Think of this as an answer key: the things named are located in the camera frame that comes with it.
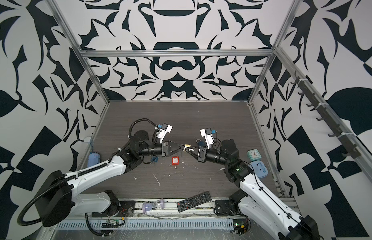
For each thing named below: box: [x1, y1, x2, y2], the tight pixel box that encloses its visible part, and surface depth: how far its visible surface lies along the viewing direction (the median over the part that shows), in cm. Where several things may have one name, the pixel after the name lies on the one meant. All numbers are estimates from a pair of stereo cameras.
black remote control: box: [176, 191, 212, 213], surface depth 77 cm
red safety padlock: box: [171, 156, 180, 169], surface depth 91 cm
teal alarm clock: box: [247, 148, 262, 162], surface depth 93 cm
